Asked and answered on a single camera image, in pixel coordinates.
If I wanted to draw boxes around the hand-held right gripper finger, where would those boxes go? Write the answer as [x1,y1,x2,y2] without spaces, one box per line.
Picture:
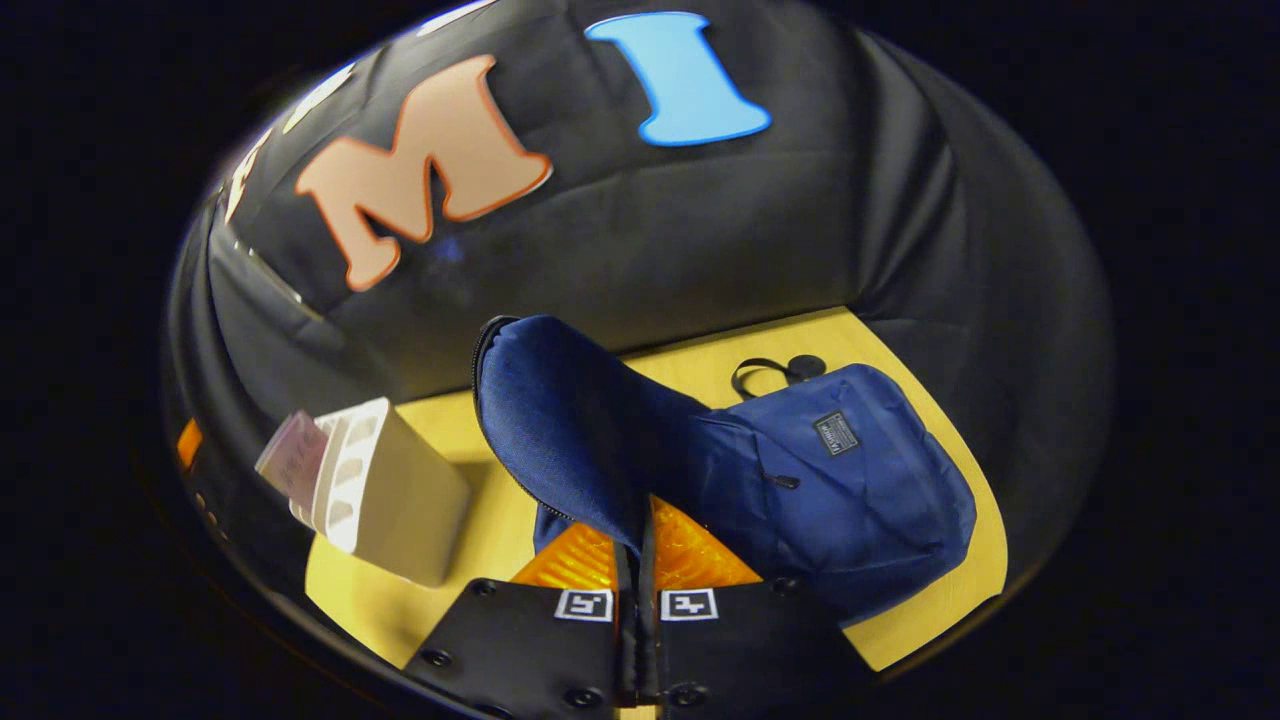
[641,495,878,716]
[400,520,642,720]

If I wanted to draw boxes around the pink cover book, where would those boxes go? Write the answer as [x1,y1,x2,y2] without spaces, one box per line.
[255,410,331,511]

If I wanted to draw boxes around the white plastic bookshelf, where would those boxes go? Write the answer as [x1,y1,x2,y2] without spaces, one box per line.
[290,397,473,588]

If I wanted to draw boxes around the blue schoolbag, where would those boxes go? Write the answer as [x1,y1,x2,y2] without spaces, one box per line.
[472,315,978,626]

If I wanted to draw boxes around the black backdrop cloth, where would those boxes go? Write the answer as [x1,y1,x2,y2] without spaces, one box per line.
[165,0,1116,601]

